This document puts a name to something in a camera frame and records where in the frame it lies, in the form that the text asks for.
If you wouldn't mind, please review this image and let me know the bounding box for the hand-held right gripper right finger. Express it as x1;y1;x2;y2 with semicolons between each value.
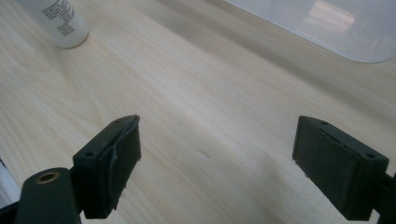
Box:
291;115;390;222

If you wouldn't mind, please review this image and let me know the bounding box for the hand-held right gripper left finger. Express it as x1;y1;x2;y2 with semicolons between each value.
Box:
72;114;142;220

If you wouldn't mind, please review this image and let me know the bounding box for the white object with dark edge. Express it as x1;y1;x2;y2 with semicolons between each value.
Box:
0;157;22;210

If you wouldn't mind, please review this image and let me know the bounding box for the clear plastic storage box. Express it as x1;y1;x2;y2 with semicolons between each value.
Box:
224;0;396;64

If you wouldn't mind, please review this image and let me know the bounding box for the white plastic bottle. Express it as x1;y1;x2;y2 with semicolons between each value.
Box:
16;0;90;49

